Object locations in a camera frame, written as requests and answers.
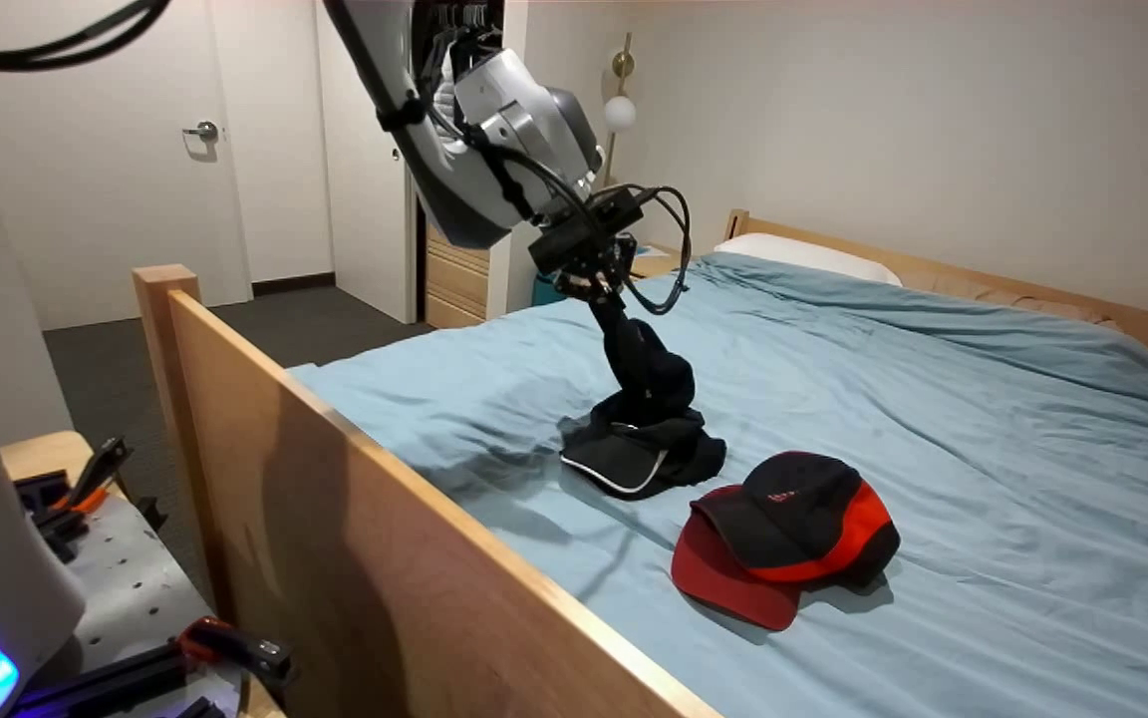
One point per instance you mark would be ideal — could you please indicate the white room door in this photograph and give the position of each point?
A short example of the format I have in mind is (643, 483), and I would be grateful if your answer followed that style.
(135, 227)

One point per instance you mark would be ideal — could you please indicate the orange and black clamp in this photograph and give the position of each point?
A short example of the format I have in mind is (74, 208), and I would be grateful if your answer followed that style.
(89, 483)
(247, 651)

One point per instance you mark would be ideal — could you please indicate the red and black cap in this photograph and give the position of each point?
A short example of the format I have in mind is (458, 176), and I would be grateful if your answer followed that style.
(786, 532)

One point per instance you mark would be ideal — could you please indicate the wooden slatted dresser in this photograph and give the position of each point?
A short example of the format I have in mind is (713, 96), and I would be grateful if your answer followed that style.
(456, 285)

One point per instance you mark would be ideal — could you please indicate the black cap with white trim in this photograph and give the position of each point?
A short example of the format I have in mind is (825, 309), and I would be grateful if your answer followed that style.
(639, 461)

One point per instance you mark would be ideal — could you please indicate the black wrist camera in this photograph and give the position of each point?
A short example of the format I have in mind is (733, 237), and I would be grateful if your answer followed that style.
(587, 223)

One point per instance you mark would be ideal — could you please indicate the white pillow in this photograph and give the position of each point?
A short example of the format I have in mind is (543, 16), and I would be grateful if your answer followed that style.
(800, 255)

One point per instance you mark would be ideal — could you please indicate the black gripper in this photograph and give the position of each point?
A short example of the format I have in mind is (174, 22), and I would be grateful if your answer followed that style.
(604, 282)

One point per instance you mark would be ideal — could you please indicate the light blue bed sheet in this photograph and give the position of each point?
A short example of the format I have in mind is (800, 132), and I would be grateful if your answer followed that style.
(996, 439)

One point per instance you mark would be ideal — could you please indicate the wooden nightstand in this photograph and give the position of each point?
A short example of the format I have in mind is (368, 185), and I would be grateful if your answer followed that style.
(659, 266)

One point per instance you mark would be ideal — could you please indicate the white closet door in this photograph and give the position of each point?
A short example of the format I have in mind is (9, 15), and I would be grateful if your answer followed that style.
(368, 243)

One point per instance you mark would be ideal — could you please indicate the light wooden bed frame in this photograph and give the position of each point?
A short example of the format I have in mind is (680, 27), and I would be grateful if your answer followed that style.
(337, 560)

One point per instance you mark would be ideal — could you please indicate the light wooden board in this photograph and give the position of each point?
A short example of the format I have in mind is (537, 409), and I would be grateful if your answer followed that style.
(41, 458)

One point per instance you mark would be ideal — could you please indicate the grey perforated mounting plate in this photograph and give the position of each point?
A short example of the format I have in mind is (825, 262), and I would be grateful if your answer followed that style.
(127, 583)

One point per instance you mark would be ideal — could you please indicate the teal waste bin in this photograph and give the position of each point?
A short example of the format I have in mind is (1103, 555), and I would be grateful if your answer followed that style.
(551, 289)

